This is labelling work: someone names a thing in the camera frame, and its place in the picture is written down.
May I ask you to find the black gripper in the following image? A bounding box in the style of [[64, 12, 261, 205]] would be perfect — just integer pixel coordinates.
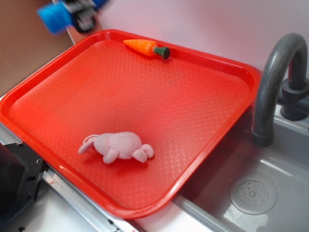
[[60, 0, 111, 33]]

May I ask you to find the brown cardboard panel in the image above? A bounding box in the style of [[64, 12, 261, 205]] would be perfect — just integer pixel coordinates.
[[0, 0, 76, 97]]

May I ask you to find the orange toy carrot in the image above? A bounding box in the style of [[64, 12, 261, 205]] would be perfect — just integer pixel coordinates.
[[123, 39, 171, 60]]

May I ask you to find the red plastic tray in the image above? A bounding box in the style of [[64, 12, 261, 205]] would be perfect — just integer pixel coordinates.
[[0, 30, 260, 219]]

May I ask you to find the pink plush bunny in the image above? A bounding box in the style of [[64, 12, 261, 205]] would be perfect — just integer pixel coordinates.
[[78, 132, 155, 164]]

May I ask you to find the grey toy faucet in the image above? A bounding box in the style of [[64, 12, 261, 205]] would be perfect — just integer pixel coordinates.
[[252, 33, 309, 147]]

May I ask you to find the grey toy sink basin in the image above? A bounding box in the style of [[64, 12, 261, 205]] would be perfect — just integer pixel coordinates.
[[174, 110, 309, 232]]

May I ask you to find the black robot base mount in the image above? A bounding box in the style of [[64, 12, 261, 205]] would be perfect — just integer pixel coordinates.
[[0, 141, 46, 231]]

